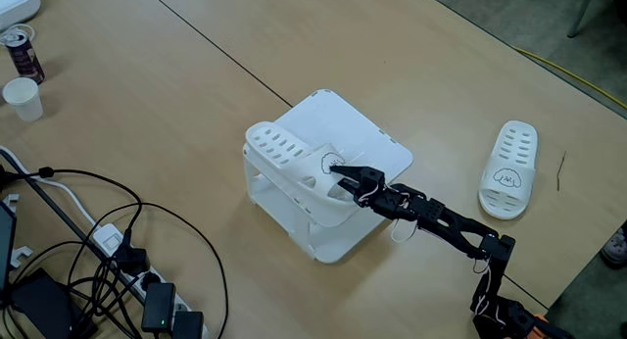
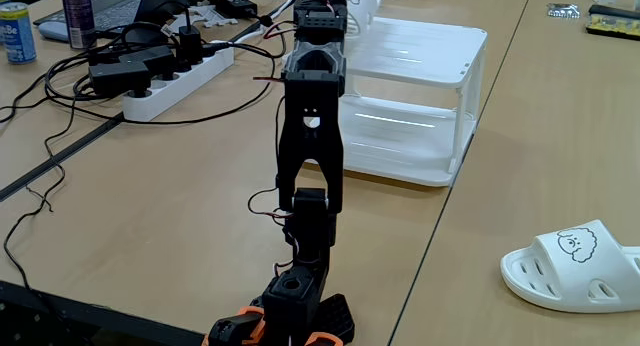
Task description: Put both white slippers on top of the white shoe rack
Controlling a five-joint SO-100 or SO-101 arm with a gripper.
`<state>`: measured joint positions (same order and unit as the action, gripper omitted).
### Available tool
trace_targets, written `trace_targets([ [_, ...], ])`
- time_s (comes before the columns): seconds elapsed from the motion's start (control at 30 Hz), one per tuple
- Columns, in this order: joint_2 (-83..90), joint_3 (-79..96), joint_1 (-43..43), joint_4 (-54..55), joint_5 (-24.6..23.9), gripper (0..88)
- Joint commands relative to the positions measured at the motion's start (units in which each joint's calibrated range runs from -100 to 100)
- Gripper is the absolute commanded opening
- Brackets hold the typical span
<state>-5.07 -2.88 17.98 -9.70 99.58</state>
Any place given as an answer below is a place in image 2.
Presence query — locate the white slipper with dog print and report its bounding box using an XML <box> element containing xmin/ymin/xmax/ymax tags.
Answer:
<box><xmin>341</xmin><ymin>0</ymin><xmax>382</xmax><ymax>52</ymax></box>
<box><xmin>499</xmin><ymin>219</ymin><xmax>640</xmax><ymax>315</ymax></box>

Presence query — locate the white two-tier shoe rack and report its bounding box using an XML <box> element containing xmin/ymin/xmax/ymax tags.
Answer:
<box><xmin>282</xmin><ymin>15</ymin><xmax>489</xmax><ymax>188</ymax></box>

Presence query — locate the black power brick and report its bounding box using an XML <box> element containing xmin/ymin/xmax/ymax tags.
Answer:
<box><xmin>209</xmin><ymin>0</ymin><xmax>259</xmax><ymax>20</ymax></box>

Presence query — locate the black charger plug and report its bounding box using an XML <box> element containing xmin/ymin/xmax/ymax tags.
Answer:
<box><xmin>177</xmin><ymin>24</ymin><xmax>204</xmax><ymax>68</ymax></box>

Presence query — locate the white power strip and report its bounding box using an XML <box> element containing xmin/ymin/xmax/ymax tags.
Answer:
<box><xmin>121</xmin><ymin>39</ymin><xmax>236</xmax><ymax>123</ymax></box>

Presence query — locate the black power adapter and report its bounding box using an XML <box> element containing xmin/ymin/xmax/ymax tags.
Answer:
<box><xmin>88</xmin><ymin>60</ymin><xmax>152</xmax><ymax>100</ymax></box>
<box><xmin>118</xmin><ymin>45</ymin><xmax>177</xmax><ymax>80</ymax></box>

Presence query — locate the dark laptop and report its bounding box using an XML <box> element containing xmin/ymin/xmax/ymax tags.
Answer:
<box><xmin>32</xmin><ymin>0</ymin><xmax>214</xmax><ymax>33</ymax></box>

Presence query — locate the silver foil wrapper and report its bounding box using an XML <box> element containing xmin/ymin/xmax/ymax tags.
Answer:
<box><xmin>546</xmin><ymin>3</ymin><xmax>582</xmax><ymax>20</ymax></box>

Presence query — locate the tall purple drink can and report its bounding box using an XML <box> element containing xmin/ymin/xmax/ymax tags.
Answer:
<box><xmin>60</xmin><ymin>0</ymin><xmax>97</xmax><ymax>51</ymax></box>

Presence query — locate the pale computer mouse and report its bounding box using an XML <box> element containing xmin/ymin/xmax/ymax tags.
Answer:
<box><xmin>37</xmin><ymin>20</ymin><xmax>71</xmax><ymax>43</ymax></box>

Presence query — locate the yellow patterned box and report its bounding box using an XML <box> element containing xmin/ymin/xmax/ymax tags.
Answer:
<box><xmin>585</xmin><ymin>14</ymin><xmax>640</xmax><ymax>41</ymax></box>

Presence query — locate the black flat bar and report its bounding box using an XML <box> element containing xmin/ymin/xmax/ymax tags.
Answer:
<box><xmin>588</xmin><ymin>4</ymin><xmax>640</xmax><ymax>22</ymax></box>

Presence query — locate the blue drink can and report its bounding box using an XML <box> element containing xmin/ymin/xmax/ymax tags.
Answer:
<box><xmin>0</xmin><ymin>2</ymin><xmax>38</xmax><ymax>65</ymax></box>

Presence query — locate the white power strip cable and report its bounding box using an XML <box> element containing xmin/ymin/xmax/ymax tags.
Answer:
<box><xmin>209</xmin><ymin>0</ymin><xmax>301</xmax><ymax>46</ymax></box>

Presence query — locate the black cable with ferrite bead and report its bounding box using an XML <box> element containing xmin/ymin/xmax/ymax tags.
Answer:
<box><xmin>43</xmin><ymin>13</ymin><xmax>289</xmax><ymax>127</ymax></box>

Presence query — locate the white plastic bracket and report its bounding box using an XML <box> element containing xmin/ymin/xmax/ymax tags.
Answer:
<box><xmin>169</xmin><ymin>4</ymin><xmax>240</xmax><ymax>36</ymax></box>

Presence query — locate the thin black cable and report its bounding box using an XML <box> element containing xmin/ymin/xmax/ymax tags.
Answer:
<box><xmin>2</xmin><ymin>98</ymin><xmax>77</xmax><ymax>293</ymax></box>

